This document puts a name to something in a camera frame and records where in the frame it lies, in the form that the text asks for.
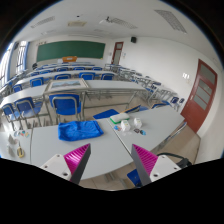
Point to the blue classroom chair left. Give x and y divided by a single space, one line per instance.
27 108

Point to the blue towel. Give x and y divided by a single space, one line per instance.
79 130

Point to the red brown side door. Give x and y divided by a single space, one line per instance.
201 97

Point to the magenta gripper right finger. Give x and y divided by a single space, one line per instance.
144 161

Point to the framed picture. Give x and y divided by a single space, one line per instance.
66 84

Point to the white container right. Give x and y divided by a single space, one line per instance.
137 122

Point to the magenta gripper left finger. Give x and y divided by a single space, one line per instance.
76 161

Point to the yellow black tool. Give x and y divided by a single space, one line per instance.
20 151

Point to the white container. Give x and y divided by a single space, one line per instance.
125 126
137 122

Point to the blue classroom chair front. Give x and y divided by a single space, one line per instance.
66 104

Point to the red brown far door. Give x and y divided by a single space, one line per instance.
117 53

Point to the green white box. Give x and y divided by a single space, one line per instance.
119 117

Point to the blue classroom chair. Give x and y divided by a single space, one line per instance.
66 104
27 108

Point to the wall speaker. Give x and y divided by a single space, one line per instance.
133 39

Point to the green chalkboard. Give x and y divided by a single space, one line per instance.
81 49

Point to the blue folder on desk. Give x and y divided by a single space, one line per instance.
105 114

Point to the small blue object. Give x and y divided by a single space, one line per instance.
142 132

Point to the white container left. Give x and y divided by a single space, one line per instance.
125 126

